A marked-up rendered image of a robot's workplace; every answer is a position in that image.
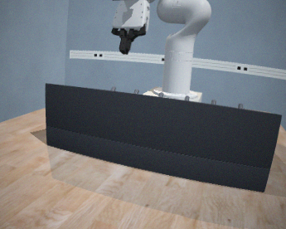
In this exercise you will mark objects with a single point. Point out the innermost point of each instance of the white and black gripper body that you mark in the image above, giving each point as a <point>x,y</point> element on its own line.
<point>132,14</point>

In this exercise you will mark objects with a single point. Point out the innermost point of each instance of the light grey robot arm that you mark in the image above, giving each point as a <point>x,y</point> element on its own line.
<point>195,14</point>

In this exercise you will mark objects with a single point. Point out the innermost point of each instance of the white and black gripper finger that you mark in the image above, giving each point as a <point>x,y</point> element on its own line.
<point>132,34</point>
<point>122,34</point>

